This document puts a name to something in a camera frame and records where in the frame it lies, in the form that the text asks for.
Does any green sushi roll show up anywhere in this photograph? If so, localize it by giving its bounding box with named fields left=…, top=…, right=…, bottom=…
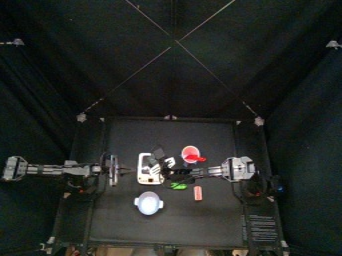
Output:
left=170, top=182, right=190, bottom=191

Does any salmon pink sushi piece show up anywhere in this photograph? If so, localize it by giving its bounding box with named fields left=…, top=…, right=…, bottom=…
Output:
left=193, top=185, right=205, bottom=202

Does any white rectangular toy tray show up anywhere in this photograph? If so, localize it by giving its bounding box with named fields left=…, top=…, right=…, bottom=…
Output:
left=137, top=152, right=166, bottom=186

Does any red toy cup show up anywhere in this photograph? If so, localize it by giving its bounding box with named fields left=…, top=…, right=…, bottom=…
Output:
left=180, top=144, right=209, bottom=165

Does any white toy pot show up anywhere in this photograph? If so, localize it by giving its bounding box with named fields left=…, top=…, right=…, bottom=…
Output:
left=133, top=190, right=166, bottom=216

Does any thin diagonal brace wire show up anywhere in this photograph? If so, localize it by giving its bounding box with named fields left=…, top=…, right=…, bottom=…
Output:
left=123, top=0, right=261, bottom=118
left=82, top=0, right=237, bottom=114

